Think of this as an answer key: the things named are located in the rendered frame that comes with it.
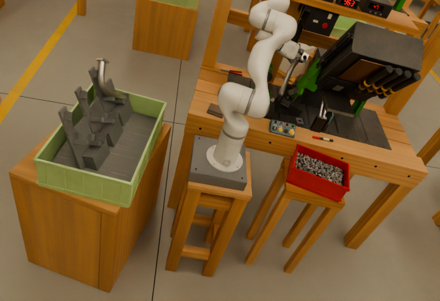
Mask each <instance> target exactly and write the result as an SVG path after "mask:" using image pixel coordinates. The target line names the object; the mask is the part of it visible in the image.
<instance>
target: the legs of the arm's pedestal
mask: <svg viewBox="0 0 440 301"><path fill-rule="evenodd" d="M190 162H191V158H190V160H189V165H188V168H187V172H186V175H185V180H184V183H183V187H182V190H181V195H180V197H179V202H178V205H177V209H176V212H175V217H174V221H173V224H172V229H171V234H170V237H171V238H172V242H171V245H170V250H169V253H168V257H167V259H166V267H165V270H168V271H173V272H175V271H176V269H177V265H178V263H179V259H180V257H189V258H197V259H201V260H205V261H204V264H203V266H202V275H203V276H208V277H213V275H214V273H215V271H216V268H217V266H218V264H219V262H220V260H221V257H222V256H223V253H224V252H225V249H226V248H227V245H228V243H229V241H230V239H231V237H232V234H233V232H234V230H235V228H236V226H237V224H238V221H239V220H240V217H241V216H242V213H243V212H244V209H245V207H246V205H247V203H248V201H246V200H239V199H236V198H229V197H224V196H218V195H214V194H207V193H203V192H196V191H192V190H187V183H188V177H189V168H190ZM197 206H202V207H208V208H213V209H214V212H213V215H212V217H211V216H206V215H199V214H195V211H196V207H197ZM192 224H194V225H199V226H206V227H208V228H207V230H206V233H205V239H204V243H210V244H211V247H210V249H206V248H201V247H194V246H189V245H185V241H186V239H187V235H188V233H189V229H190V227H191V225H192Z"/></svg>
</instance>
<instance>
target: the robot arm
mask: <svg viewBox="0 0 440 301"><path fill-rule="evenodd" d="M289 4H290V0H268V1H262V2H260V3H257V4H256V5H254V6H253V7H252V8H251V10H250V12H249V14H248V20H249V22H250V24H251V25H252V26H253V27H256V28H257V29H258V30H257V32H256V34H255V39H257V40H258V41H259V42H257V43H256V44H255V45H254V46H253V48H252V50H251V54H250V55H249V60H248V63H247V70H248V73H249V75H250V77H251V79H252V80H253V81H254V83H255V89H252V88H248V87H246V86H243V85H241V84H237V83H234V82H226V83H224V84H223V85H222V86H221V87H220V89H219V91H218V95H217V101H218V104H219V107H220V110H221V112H222V114H223V116H224V117H225V119H224V123H223V127H222V129H221V133H220V135H219V139H218V141H217V144H216V145H214V146H212V147H210V148H209V149H208V151H207V153H206V159H207V161H208V163H209V164H210V165H211V166H212V167H213V168H215V169H217V170H219V171H223V172H228V173H230V172H235V171H238V170H239V169H240V168H241V167H242V164H243V159H242V156H241V155H240V150H241V148H242V145H243V142H244V139H245V138H246V135H247V132H248V129H249V123H248V121H247V120H246V119H245V118H244V117H243V116H242V115H241V114H243V115H246V116H249V117H251V118H263V117H264V116H266V115H267V113H268V110H269V107H270V97H269V93H268V84H267V75H268V69H269V67H270V63H271V61H272V57H273V55H274V53H275V51H278V53H279V54H280V55H281V56H283V57H284V58H285V59H287V60H289V62H290V63H293V62H295V61H298V62H300V63H304V62H302V61H300V58H298V57H296V54H297V53H299V54H300V55H301V56H302V54H303V52H302V50H301V44H297V43H295V42H293V41H291V39H292V38H293V37H294V36H295V34H296V32H297V22H296V20H295V19H294V18H293V17H292V16H290V15H287V14H286V13H287V10H288V8H289Z"/></svg>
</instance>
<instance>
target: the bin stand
mask: <svg viewBox="0 0 440 301"><path fill-rule="evenodd" d="M289 163H290V159H289V158H284V159H283V160H282V163H281V164H280V165H281V166H280V168H279V170H278V172H277V174H276V176H275V178H274V180H273V182H272V184H271V186H270V188H269V190H268V192H267V194H266V196H265V198H264V200H263V202H262V204H261V206H260V208H259V209H258V211H257V213H256V215H255V217H254V219H253V221H252V223H251V225H250V227H249V229H248V231H247V232H246V239H250V240H253V238H254V236H255V235H256V233H257V231H258V229H259V227H260V225H261V223H262V222H263V220H264V218H265V216H266V214H267V213H268V210H269V209H270V207H271V205H272V203H273V201H274V200H275V198H276V196H277V194H278V193H279V191H280V189H281V187H282V185H283V183H284V190H283V191H282V193H281V194H280V197H279V198H278V200H277V202H276V204H275V205H274V207H273V209H272V211H271V212H270V215H269V216H268V218H267V220H266V222H265V223H264V225H263V227H262V228H261V231H260V232H259V234H258V236H257V238H256V239H255V241H254V243H253V245H252V246H251V249H250V250H249V252H248V254H247V256H246V259H245V264H247V265H251V266H252V264H253V263H254V261H255V259H256V258H257V256H258V254H259V253H260V251H261V249H262V248H263V246H264V244H265V243H266V241H267V239H268V237H269V236H270V234H271V233H272V231H273V229H274V227H275V226H276V224H277V223H278V221H279V219H280V217H281V216H282V214H283V212H284V211H285V209H286V207H287V206H288V204H289V202H290V201H291V200H297V201H300V202H305V203H307V204H306V206H305V208H304V209H303V211H302V212H301V214H300V215H299V217H298V218H297V220H296V221H295V223H294V225H293V226H292V227H291V229H290V231H289V232H288V233H287V236H286V237H285V238H284V240H283V247H286V248H290V246H291V245H292V243H293V242H294V241H295V239H296V237H297V236H298V235H299V233H300V232H301V230H302V229H303V227H304V226H305V224H306V223H307V222H308V220H309V218H310V217H311V216H312V214H313V213H314V212H315V210H316V208H317V207H318V206H322V207H325V209H324V211H323V212H322V214H321V215H320V216H319V218H318V219H317V221H316V222H315V223H314V225H313V226H312V227H311V229H310V230H309V232H308V233H307V235H306V236H305V237H304V239H303V240H302V241H301V243H300V244H299V246H298V247H297V248H296V250H295V251H294V253H293V254H292V255H291V257H290V258H289V260H288V261H287V262H286V264H285V265H284V272H285V273H288V274H291V273H292V272H293V270H294V269H295V268H296V267H297V265H298V264H299V262H300V261H301V260H302V259H303V257H304V256H305V254H307V252H308V251H309V249H310V248H311V247H312V246H313V244H314V243H315V242H316V240H317V239H318V238H319V236H320V235H321V234H322V232H323V231H324V230H325V229H326V227H327V226H328V224H329V223H330V222H331V221H332V220H333V218H334V217H335V215H336V214H337V213H338V212H339V211H341V210H342V208H343V207H344V206H345V205H346V204H345V201H344V197H342V199H341V200H342V201H341V202H339V203H338V202H335V201H333V200H330V199H328V198H325V197H323V196H320V195H317V194H315V193H313V192H310V191H307V190H305V189H303V188H299V187H297V186H295V185H292V184H289V183H287V182H286V179H287V172H288V169H289Z"/></svg>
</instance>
